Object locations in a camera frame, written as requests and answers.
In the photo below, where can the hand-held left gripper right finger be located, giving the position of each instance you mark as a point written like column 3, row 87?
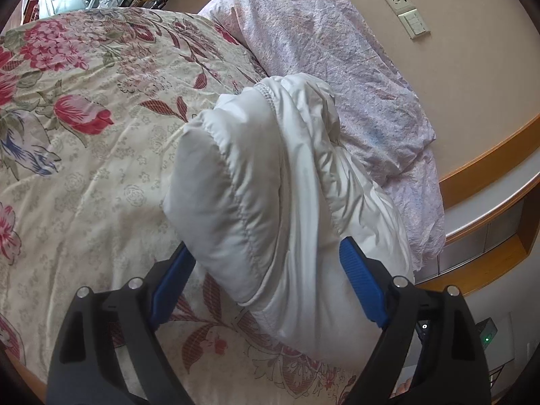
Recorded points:
column 363, row 289

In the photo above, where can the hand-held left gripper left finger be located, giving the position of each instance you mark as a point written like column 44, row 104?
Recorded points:
column 168, row 289

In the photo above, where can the white puffer jacket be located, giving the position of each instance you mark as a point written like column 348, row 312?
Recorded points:
column 274, row 219

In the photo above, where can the grey device with green light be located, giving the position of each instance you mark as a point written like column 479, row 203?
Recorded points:
column 493, row 337

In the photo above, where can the wooden headboard shelf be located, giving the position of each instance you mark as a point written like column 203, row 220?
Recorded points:
column 476, row 240

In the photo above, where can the white door panel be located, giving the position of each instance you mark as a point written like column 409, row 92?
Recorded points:
column 485, row 206

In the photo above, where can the floral bed sheet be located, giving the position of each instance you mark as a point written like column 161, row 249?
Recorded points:
column 105, row 156

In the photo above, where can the wooden door trim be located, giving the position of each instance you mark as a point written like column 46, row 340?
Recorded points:
column 493, row 164

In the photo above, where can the pink crinkled pillow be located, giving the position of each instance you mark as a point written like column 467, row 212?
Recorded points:
column 337, row 50

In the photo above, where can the white wall switch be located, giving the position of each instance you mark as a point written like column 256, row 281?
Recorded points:
column 414, row 24

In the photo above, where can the white wall socket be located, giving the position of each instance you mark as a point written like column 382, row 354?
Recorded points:
column 398, row 0

